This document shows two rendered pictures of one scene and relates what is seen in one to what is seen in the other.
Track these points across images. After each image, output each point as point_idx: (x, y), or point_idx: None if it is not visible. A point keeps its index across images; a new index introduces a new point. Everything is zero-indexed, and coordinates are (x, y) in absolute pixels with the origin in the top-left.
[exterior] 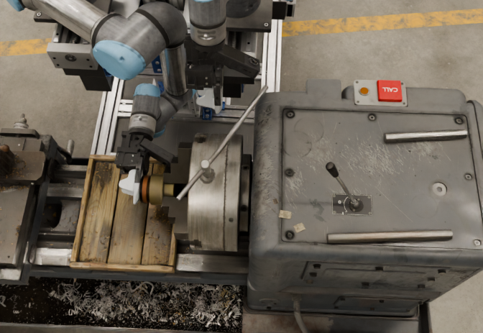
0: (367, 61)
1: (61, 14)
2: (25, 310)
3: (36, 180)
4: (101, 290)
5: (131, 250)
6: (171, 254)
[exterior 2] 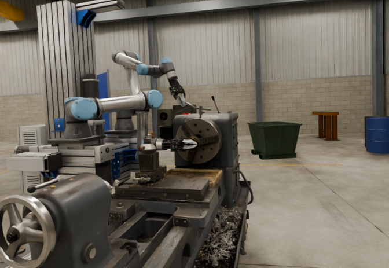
0: None
1: (122, 99)
2: None
3: (166, 166)
4: (215, 245)
5: (209, 177)
6: (214, 169)
